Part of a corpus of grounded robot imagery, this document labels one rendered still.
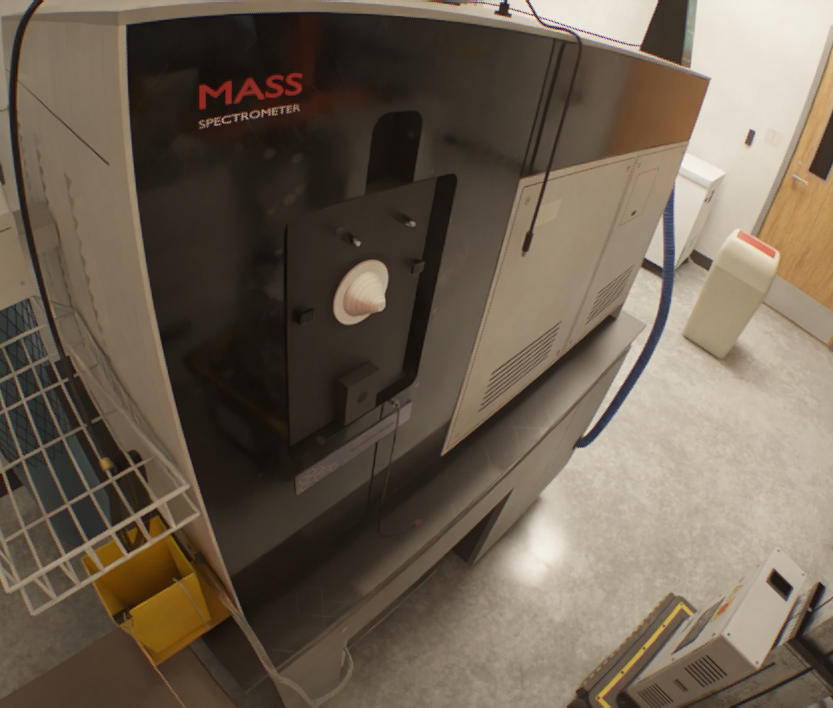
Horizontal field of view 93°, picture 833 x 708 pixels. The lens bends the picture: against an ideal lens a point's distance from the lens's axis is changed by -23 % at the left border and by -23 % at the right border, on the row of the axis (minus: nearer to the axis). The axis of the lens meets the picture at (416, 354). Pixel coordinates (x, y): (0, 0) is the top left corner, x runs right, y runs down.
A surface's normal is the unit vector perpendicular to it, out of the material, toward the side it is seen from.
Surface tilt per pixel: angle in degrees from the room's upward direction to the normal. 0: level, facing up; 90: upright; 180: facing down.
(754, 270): 84
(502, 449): 0
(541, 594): 0
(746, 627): 0
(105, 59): 90
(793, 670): 90
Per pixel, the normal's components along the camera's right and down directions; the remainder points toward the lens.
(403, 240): 0.73, 0.52
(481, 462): 0.15, -0.75
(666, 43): -0.64, 0.40
